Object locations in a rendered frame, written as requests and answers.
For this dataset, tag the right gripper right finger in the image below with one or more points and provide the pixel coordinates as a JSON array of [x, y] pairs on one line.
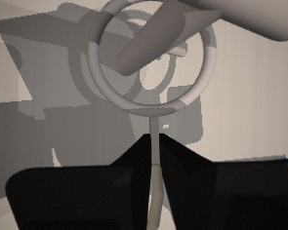
[[198, 194]]

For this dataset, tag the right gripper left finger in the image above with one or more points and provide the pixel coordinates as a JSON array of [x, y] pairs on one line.
[[86, 192]]

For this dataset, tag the white rounded cylinder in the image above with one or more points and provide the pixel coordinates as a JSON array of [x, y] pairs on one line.
[[268, 18]]

